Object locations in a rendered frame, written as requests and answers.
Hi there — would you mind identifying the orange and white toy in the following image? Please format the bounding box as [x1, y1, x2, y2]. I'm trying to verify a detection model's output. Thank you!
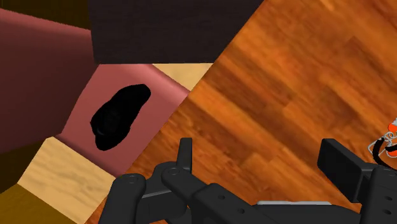
[367, 118, 397, 172]

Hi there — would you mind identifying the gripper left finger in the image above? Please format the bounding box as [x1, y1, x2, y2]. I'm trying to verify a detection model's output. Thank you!
[98, 137, 274, 224]

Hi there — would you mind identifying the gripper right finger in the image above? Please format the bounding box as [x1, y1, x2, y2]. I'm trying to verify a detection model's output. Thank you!
[317, 138, 397, 224]

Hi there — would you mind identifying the black rounded lump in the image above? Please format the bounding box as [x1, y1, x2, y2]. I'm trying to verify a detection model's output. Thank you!
[89, 83, 152, 152]

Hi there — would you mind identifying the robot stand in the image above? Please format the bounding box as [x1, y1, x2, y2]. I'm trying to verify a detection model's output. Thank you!
[87, 0, 265, 66]

